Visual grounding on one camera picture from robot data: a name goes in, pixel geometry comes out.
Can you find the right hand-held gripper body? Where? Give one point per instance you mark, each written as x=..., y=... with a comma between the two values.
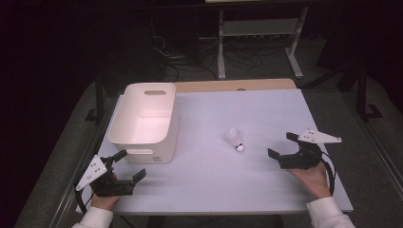
x=304, y=160

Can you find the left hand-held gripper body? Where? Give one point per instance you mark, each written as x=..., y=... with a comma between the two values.
x=96, y=172

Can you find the person's right hand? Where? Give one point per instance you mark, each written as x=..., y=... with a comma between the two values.
x=313, y=182

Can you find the person's left hand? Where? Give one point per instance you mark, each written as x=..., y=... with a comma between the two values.
x=104, y=201

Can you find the white plastic storage bin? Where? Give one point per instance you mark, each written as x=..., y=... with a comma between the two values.
x=142, y=126

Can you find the white feather shuttlecock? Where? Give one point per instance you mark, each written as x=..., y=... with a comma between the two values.
x=235, y=137

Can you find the black metal stand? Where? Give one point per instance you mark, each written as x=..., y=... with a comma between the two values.
x=362, y=95

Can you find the white metal desk frame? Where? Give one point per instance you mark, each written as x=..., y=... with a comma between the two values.
x=258, y=28

